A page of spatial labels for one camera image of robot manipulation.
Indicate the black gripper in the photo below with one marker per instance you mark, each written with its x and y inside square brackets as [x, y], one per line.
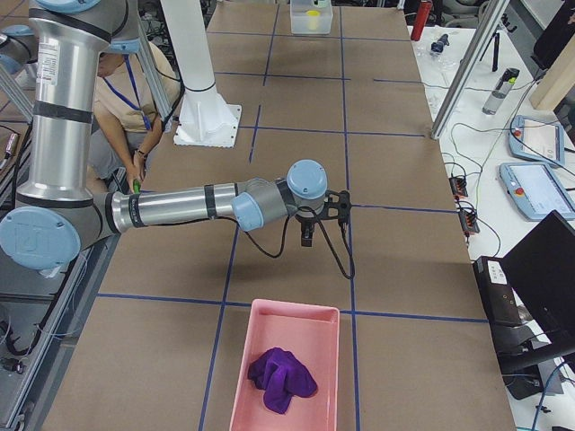
[305, 219]

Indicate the purple microfiber cloth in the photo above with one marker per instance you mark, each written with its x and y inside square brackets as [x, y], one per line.
[281, 376]

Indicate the yellow plastic cup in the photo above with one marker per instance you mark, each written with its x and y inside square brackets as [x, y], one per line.
[313, 19]

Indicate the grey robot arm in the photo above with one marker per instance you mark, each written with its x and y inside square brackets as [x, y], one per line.
[95, 124]

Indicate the black computer box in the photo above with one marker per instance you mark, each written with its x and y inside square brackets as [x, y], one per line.
[498, 300]

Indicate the pink plastic tray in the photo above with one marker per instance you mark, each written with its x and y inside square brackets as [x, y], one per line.
[311, 333]

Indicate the clear plastic bin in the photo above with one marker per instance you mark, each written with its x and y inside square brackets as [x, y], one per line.
[298, 19]

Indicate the person in beige shirt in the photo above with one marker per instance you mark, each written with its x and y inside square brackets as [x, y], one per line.
[128, 123]

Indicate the teach pendant tablet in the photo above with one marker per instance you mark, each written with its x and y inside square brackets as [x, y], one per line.
[536, 140]
[536, 190]

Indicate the black monitor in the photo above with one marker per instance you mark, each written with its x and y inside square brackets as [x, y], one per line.
[540, 268]

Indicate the clear water bottle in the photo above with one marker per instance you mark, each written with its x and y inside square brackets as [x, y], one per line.
[500, 91]

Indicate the red bottle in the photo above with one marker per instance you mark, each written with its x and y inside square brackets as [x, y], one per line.
[421, 17]

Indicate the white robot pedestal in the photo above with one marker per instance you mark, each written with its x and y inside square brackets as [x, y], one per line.
[205, 118]

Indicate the aluminium frame column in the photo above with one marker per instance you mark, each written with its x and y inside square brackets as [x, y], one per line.
[487, 25]

